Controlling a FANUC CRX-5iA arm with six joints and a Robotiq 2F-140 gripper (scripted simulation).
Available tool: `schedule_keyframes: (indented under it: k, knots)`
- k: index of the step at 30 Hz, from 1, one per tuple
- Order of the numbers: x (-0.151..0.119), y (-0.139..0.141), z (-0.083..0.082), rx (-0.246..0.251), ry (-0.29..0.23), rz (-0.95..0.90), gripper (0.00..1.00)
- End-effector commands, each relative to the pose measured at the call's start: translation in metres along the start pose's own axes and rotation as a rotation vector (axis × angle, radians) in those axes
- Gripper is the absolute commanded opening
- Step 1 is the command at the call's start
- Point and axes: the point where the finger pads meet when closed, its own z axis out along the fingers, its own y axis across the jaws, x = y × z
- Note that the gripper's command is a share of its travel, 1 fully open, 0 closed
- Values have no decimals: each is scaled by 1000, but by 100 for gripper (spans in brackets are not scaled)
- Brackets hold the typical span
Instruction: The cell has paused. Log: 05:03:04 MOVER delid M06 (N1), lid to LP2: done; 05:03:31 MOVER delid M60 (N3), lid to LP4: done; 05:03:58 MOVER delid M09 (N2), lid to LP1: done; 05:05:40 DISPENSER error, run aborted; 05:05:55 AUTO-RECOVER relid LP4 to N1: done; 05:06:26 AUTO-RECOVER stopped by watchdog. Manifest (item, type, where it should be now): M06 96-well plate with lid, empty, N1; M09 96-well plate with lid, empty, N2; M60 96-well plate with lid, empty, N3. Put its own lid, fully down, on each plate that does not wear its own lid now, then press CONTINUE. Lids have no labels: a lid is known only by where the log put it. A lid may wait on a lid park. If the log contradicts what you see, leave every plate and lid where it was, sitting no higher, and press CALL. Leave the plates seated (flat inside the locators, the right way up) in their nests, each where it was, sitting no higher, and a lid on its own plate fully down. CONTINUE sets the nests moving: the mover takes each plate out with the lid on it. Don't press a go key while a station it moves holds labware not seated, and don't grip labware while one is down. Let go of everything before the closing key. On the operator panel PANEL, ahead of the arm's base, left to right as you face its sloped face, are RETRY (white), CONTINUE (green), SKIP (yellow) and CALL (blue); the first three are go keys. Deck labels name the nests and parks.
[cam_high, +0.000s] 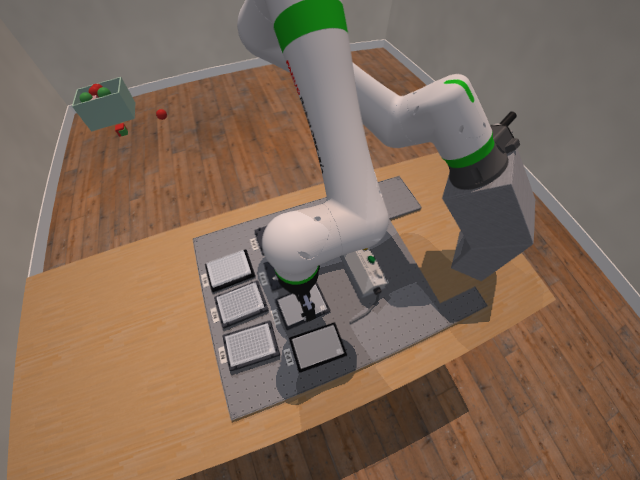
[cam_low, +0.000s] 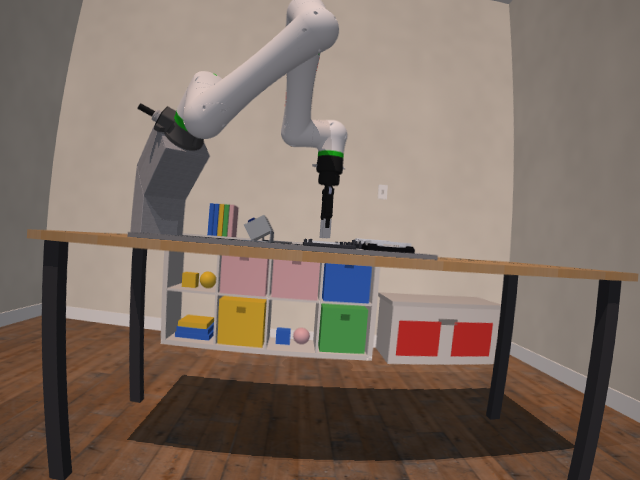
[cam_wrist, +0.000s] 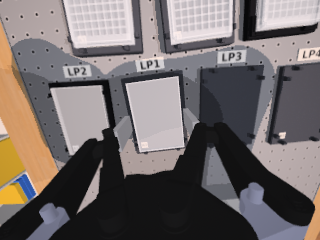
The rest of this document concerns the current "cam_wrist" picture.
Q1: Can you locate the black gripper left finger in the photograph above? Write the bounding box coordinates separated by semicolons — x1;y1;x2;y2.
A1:
0;116;133;240

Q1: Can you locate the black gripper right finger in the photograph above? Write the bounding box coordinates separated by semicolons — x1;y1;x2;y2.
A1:
158;108;315;240

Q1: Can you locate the grey operator panel with coloured buttons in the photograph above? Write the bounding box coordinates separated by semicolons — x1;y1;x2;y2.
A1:
203;184;241;214

